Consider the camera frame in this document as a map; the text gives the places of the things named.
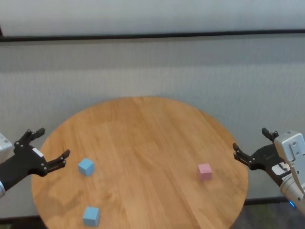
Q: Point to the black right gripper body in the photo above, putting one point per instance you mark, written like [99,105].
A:
[267,157]

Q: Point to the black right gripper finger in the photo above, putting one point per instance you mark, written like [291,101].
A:
[241,156]
[270,136]

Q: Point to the pink building block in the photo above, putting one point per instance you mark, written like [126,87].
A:
[204,172]

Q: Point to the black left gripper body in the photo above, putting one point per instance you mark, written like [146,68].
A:
[21,164]

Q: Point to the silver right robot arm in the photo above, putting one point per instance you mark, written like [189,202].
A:
[291,188]

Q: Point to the blue building block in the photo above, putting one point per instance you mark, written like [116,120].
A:
[85,167]
[91,215]

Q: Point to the black wall rail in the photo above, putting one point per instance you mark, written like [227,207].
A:
[152,35]

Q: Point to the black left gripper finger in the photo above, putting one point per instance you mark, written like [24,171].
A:
[57,162]
[29,137]

